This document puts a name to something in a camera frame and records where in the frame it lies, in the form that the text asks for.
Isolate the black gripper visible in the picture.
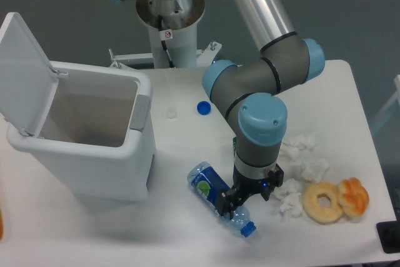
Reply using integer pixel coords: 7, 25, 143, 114
217, 166, 284, 219

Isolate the orange object at edge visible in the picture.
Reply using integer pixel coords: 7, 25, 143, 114
0, 210, 4, 240

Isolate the blue label plastic bottle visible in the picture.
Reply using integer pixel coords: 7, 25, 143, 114
187, 161, 256, 238

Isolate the green label crushed bottle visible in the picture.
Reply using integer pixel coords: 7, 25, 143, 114
232, 136, 237, 158

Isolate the plain ring doughnut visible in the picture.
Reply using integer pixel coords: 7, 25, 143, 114
302, 181, 343, 224

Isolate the white trash bin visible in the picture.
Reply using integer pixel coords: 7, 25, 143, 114
1, 13, 156, 201

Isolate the orange glazed bun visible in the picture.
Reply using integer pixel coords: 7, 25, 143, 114
337, 177, 369, 218

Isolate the blue bottle cap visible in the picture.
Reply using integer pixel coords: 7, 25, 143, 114
196, 101, 211, 116

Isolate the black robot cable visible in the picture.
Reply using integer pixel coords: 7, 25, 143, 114
157, 15, 175, 69

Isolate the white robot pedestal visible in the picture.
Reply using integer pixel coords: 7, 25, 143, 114
109, 0, 222, 69

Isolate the upper crumpled white tissue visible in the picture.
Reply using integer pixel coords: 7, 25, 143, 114
278, 133, 329, 183

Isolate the white bottle cap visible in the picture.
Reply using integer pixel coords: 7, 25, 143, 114
165, 108, 178, 119

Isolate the black device at edge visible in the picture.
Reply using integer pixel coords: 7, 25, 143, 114
376, 221, 399, 254

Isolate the white frame at right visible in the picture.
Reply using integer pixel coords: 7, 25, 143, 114
370, 75, 399, 136

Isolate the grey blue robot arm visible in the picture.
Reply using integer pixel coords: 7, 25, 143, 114
114, 0, 325, 217

